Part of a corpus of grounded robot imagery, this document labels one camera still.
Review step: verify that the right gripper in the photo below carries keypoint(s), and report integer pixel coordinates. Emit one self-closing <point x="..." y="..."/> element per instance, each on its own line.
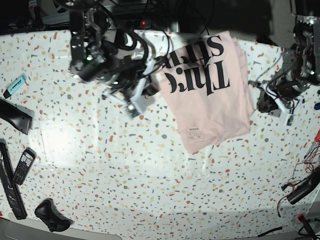
<point x="133" y="83"/>

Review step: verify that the black cylinder with red wires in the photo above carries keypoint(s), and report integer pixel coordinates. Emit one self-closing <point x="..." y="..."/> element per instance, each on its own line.
<point x="303" y="188"/>

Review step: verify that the black power strip red switch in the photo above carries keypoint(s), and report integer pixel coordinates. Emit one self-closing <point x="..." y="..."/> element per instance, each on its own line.
<point x="141" y="24"/>

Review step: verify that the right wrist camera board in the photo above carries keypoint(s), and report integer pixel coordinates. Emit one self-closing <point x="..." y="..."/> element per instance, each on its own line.
<point x="136" y="108"/>

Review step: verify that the long black bar in plastic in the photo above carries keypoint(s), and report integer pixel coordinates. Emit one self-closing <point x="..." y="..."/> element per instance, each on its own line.
<point x="10" y="187"/>

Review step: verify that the terrazzo patterned table cover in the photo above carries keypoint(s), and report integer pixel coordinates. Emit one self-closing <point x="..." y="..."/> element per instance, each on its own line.
<point x="132" y="177"/>

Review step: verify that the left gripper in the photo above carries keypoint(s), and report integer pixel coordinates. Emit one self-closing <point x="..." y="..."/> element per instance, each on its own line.
<point x="283" y="88"/>

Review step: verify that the blue tool handle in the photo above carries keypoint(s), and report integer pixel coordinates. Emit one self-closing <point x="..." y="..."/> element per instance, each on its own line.
<point x="317" y="106"/>

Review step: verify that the light blue highlighter marker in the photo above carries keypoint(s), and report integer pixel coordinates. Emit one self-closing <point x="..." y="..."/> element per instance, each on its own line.
<point x="14" y="86"/>

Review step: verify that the red handled screwdriver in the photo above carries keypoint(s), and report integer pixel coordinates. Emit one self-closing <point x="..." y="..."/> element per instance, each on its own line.
<point x="316" y="140"/>

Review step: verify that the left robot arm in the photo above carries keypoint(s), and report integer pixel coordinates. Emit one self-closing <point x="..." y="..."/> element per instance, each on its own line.
<point x="306" y="51"/>

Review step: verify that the black cordless phone handset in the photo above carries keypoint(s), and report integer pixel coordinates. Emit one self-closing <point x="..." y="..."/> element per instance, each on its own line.
<point x="24" y="165"/>

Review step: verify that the pink T-shirt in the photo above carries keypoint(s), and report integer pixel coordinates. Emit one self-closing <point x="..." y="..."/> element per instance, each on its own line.
<point x="205" y="85"/>

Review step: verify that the black game controller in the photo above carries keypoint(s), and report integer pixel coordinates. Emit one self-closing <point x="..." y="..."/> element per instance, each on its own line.
<point x="51" y="217"/>

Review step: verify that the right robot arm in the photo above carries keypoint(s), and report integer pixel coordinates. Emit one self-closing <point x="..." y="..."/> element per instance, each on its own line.
<point x="104" y="50"/>

